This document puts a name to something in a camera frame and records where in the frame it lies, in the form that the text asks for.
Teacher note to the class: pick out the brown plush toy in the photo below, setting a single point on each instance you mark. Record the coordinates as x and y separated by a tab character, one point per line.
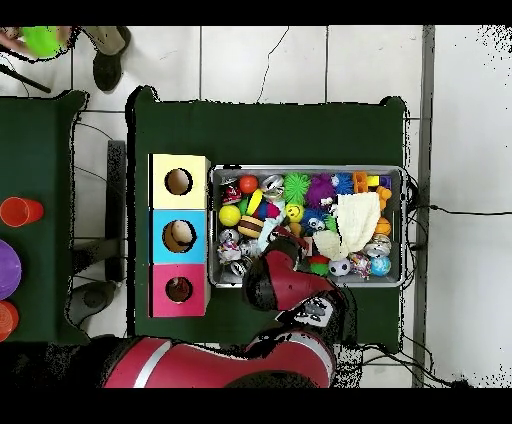
296	228

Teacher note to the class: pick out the mint green cloth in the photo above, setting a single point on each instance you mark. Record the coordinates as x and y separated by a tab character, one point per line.
268	236

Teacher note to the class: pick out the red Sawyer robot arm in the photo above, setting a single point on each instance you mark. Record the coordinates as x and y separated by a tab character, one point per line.
280	280

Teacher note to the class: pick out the shallow silver mesh bin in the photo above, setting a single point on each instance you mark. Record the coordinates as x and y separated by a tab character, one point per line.
360	280

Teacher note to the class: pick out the wooden box with three holes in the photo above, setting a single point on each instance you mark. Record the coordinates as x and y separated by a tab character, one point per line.
160	236

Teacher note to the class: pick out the person's hand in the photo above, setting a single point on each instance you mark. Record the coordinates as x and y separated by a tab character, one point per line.
10	40

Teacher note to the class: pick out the toy hamburger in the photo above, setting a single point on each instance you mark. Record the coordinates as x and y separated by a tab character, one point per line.
251	226

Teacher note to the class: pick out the purple spiky rubber toy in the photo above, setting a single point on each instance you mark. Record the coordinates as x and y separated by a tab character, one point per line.
319	190

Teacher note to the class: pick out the yellow ball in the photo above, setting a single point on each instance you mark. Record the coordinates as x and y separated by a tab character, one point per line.
229	216

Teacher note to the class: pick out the orange red ball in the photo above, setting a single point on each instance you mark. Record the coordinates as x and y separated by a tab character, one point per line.
248	184

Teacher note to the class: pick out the crushed red can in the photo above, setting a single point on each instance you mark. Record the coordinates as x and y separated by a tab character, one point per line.
232	194

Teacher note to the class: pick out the cream knitted cloth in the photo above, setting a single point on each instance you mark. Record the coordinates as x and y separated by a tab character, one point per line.
360	216

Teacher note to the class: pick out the dark green tablecloth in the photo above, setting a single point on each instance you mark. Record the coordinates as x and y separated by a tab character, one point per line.
36	160
272	136

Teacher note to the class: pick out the person's foot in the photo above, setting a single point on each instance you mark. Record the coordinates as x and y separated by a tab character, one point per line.
107	68

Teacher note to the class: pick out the orange plastic cup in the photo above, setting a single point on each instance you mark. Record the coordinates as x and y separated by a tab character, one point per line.
20	212

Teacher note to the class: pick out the large purple ball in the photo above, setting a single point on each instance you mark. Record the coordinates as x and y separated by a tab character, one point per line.
8	270

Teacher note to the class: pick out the orange round disc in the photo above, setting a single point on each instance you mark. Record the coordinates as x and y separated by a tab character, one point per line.
7	320

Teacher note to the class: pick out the lime green ball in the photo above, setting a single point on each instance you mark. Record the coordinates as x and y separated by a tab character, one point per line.
42	40

